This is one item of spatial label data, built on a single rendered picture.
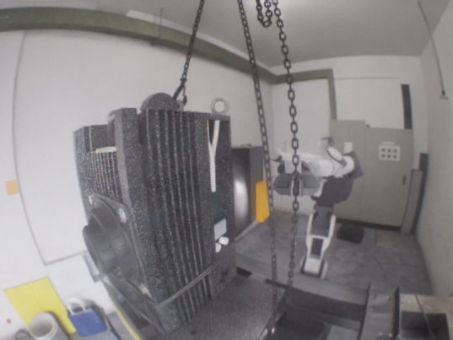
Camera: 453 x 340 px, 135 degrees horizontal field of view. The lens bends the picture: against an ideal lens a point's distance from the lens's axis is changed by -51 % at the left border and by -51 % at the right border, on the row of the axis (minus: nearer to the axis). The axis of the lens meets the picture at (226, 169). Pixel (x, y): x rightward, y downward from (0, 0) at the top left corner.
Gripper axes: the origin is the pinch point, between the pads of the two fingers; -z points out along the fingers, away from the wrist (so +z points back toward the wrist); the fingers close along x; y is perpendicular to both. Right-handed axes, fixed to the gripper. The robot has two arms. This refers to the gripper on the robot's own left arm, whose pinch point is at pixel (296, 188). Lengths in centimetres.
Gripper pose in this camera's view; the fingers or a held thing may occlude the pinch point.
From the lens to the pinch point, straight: 48.3
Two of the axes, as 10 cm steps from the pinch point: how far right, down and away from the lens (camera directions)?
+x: -9.3, 0.1, 3.8
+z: 3.7, -2.1, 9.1
